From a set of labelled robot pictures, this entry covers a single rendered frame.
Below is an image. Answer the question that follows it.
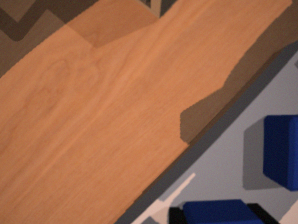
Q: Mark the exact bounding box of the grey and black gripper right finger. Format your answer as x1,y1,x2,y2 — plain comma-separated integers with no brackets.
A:
247,203,280,224

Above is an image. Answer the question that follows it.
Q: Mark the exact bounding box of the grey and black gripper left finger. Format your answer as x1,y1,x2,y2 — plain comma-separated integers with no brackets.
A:
169,207,188,224

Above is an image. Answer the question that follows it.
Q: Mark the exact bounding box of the blue block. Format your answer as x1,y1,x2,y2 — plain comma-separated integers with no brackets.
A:
183,199,264,224
263,115,298,192

